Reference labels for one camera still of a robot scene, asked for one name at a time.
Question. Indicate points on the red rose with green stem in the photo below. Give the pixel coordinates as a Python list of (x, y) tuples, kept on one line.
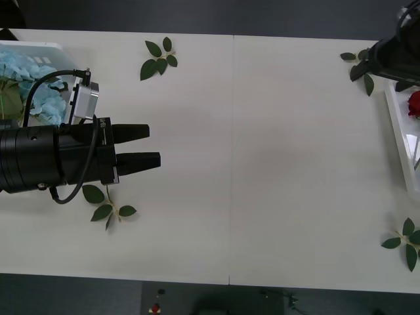
[(415, 103)]

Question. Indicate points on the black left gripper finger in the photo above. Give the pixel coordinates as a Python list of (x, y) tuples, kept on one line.
[(131, 133), (138, 162)]

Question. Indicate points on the pale blue flower with leaves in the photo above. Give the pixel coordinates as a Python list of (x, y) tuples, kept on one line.
[(42, 98)]

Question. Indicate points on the shallow white box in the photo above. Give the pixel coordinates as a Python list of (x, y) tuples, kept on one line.
[(398, 131), (49, 49)]

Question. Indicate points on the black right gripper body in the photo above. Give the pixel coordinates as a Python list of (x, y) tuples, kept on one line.
[(393, 59)]

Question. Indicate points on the small red button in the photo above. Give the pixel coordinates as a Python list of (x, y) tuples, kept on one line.
[(155, 308)]

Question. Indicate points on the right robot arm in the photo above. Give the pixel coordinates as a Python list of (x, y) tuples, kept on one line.
[(411, 23)]

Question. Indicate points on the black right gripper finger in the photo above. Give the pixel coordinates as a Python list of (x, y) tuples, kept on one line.
[(404, 86)]

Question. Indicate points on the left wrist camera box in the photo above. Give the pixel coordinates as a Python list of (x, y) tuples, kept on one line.
[(85, 101)]

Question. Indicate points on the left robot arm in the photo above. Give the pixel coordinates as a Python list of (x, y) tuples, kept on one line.
[(26, 157)]

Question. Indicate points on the green leaf twig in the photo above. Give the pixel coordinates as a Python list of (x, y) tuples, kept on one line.
[(411, 256), (93, 193), (149, 67), (369, 85)]

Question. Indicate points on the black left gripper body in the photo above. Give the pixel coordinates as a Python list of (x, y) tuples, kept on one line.
[(82, 160)]

